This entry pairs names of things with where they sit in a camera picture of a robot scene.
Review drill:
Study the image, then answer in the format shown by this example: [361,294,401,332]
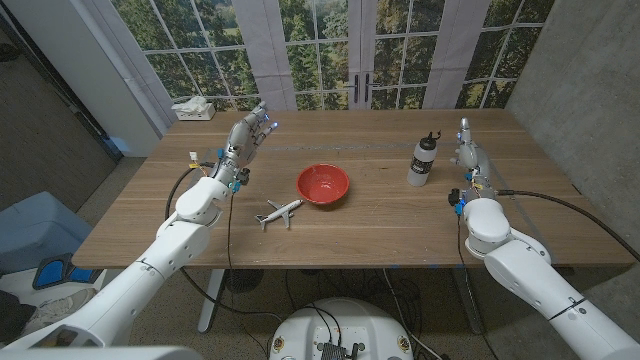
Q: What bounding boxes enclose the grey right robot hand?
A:
[448,117,497,199]

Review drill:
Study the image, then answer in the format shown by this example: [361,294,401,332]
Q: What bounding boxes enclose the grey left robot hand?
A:
[212,101,280,194]

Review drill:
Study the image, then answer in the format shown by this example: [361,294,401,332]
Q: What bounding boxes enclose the translucent oil cruet black cap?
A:
[406,130,442,188]

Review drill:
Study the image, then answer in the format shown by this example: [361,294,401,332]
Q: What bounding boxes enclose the white toy airplane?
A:
[254,198,305,231]

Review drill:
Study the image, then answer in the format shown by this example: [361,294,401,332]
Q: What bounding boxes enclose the red bowl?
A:
[295,163,351,206]

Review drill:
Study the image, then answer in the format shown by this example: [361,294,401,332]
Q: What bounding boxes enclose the white tissue box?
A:
[171,95,217,122]

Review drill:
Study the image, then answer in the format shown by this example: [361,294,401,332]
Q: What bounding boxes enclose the wooden panel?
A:
[154,142,561,261]

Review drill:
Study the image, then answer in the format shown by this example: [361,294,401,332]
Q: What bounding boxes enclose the printed window backdrop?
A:
[79,0,557,136]

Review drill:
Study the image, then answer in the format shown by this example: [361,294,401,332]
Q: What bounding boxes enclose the black round fan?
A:
[223,268,265,294]

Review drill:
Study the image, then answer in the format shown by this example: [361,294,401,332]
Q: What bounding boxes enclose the white table leg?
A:
[197,268,226,334]

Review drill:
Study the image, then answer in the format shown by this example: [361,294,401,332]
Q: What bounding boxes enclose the dark door panel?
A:
[0,14,124,211]

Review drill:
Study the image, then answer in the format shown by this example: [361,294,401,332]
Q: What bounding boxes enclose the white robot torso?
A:
[268,297,413,360]

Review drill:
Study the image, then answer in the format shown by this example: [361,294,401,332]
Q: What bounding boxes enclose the blue upholstered seat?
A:
[0,191,94,274]

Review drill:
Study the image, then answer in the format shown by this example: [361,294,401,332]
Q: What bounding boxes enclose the white pedal with blue pads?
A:
[0,252,109,307]

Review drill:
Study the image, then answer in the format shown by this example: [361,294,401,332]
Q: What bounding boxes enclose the grey white sneaker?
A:
[22,287,99,337]

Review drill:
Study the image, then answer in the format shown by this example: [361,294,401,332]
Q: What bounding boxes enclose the dark trouser leg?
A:
[0,289,36,341]

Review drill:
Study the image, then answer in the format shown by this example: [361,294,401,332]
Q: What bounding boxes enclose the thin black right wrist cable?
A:
[454,213,501,360]

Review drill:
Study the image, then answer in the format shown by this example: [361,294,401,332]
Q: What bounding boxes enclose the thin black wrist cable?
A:
[454,213,501,360]
[226,192,274,359]

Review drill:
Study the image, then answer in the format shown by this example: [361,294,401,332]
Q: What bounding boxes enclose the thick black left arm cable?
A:
[164,167,284,321]

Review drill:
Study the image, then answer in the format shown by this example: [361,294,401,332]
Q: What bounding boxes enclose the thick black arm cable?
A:
[164,167,284,321]
[497,188,640,264]

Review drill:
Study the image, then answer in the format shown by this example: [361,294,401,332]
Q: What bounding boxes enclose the thin black left wrist cable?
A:
[226,192,274,359]

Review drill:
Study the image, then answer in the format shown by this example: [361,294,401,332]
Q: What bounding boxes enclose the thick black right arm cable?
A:
[497,188,640,264]

